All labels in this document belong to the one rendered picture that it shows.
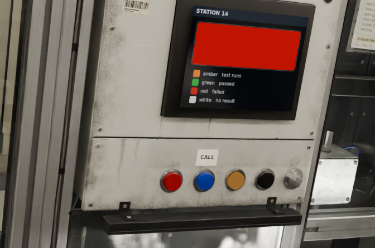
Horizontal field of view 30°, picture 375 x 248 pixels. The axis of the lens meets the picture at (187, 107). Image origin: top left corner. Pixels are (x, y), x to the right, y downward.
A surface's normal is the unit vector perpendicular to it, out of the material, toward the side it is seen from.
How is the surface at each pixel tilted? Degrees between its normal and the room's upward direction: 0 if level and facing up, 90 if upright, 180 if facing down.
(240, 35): 90
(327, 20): 90
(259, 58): 90
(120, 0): 90
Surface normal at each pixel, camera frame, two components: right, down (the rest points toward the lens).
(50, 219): 0.42, 0.26
